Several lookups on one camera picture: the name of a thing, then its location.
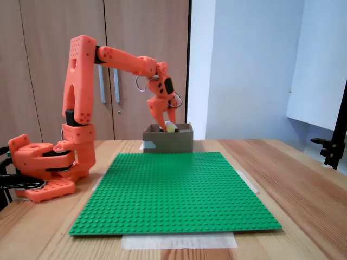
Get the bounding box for open cardboard box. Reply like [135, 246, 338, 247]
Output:
[143, 122, 194, 154]

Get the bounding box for white wall panel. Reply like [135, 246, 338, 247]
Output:
[286, 0, 347, 132]

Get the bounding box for black table clamp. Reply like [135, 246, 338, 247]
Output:
[0, 174, 47, 190]

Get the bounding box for brown wooden cabinet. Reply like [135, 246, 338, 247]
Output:
[0, 0, 190, 141]

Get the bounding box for green studded baseplate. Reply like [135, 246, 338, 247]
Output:
[68, 152, 283, 237]

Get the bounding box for grey metal cabinet handle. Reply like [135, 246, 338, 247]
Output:
[113, 68, 120, 103]
[98, 64, 106, 103]

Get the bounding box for black power cable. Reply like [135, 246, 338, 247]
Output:
[0, 146, 14, 212]

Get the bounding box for black camera stand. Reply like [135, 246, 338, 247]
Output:
[310, 80, 347, 171]

